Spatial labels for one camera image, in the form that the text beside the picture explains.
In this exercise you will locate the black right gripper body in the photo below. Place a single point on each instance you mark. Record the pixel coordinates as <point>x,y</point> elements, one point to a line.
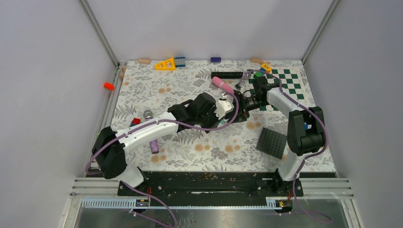
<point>248,103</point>

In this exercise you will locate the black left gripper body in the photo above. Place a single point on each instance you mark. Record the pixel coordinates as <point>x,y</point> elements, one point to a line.
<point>209,120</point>

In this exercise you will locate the green white glue stick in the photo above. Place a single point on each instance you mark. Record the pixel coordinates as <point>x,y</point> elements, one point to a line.
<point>224,122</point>

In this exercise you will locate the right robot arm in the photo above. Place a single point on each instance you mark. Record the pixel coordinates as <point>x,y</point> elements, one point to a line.
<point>306,134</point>

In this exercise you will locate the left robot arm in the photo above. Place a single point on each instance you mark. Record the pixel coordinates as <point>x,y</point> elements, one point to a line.
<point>111,147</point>

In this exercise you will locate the pink microphone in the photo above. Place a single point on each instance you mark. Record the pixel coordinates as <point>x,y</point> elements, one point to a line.
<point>222,85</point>

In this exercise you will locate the green blue toy brick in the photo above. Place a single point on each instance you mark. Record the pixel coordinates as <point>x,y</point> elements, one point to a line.
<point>257,75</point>

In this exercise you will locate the dark grey studded baseplate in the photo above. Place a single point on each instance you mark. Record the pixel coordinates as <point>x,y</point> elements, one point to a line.
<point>271,143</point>

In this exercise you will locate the floral patterned table mat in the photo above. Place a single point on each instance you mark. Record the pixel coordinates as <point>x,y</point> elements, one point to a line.
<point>230,149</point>

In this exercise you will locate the wooden block back right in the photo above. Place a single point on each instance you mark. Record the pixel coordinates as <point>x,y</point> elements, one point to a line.
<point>257,60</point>

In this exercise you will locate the green white chessboard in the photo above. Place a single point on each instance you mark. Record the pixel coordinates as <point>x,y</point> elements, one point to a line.
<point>291,79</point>

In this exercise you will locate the purple flat toy brick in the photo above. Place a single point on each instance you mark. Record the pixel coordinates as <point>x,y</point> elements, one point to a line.
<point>215,59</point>

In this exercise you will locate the purple glitter microphone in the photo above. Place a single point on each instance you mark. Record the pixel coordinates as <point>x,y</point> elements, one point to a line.
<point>154,145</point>

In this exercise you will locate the grey and blue brick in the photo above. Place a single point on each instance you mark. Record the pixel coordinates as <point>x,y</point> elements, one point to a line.
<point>180,62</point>

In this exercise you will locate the yellow triangle shape toy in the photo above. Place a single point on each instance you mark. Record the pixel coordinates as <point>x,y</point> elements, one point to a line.
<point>168,65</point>

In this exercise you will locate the blue red toy car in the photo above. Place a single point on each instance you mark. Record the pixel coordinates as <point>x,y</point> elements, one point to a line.
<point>135,122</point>

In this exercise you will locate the light wooden block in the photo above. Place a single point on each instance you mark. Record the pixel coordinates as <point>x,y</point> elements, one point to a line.
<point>144,61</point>

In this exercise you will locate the red plastic cylinder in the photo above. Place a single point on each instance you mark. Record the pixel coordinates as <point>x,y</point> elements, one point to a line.
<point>108,86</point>

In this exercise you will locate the orange yellow ring toy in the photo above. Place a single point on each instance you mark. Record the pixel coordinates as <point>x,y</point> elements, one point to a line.
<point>266,68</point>

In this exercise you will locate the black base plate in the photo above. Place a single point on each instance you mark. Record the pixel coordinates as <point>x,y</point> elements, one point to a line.
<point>227,187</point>

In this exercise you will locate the wooden block by rail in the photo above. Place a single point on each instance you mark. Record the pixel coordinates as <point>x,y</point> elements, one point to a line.
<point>123,70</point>

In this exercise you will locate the aluminium side rail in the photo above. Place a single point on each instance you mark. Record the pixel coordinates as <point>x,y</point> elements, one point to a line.
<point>108,110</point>

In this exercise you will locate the white perforated cable tray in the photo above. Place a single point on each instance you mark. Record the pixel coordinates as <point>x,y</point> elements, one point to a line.
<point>143,203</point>

